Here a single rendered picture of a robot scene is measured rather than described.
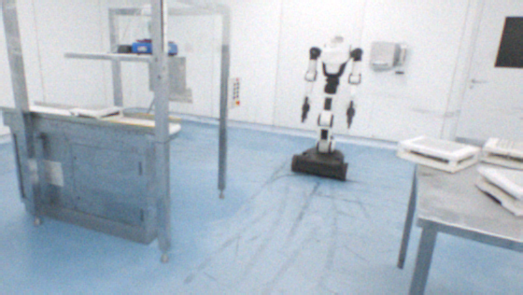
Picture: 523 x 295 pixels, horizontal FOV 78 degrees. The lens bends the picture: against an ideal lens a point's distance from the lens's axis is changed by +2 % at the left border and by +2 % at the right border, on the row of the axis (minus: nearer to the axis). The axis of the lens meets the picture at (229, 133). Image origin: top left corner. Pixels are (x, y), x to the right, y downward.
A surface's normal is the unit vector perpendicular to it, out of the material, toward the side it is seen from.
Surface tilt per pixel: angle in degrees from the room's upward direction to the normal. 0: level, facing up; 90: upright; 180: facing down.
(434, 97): 90
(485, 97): 90
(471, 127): 90
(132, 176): 90
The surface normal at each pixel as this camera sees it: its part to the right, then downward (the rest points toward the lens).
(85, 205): -0.35, 0.23
